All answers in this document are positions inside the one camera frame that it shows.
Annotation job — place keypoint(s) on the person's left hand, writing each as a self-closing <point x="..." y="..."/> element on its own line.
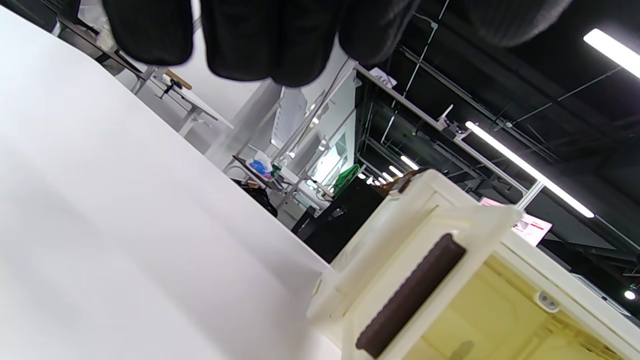
<point x="270" y="40"/>

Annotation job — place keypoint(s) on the cream plastic cabinet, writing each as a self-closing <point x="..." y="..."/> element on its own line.
<point x="400" y="235"/>

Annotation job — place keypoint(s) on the white desk with T-leg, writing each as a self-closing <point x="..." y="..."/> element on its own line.
<point x="200" y="102"/>

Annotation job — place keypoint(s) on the blue tissue pack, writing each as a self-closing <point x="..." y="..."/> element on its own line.
<point x="260" y="165"/>

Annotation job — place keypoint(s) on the green label water bottle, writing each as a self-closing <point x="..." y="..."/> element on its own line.
<point x="275" y="171"/>

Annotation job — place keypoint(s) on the white rolling cart brown top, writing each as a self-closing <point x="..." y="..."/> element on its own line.
<point x="250" y="172"/>

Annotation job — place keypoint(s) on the black bag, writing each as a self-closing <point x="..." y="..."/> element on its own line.
<point x="260" y="200"/>

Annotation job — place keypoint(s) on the long ceiling light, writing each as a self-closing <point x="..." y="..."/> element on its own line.
<point x="530" y="170"/>
<point x="612" y="50"/>

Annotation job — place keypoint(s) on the white pink display screen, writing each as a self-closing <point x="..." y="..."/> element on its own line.
<point x="532" y="227"/>

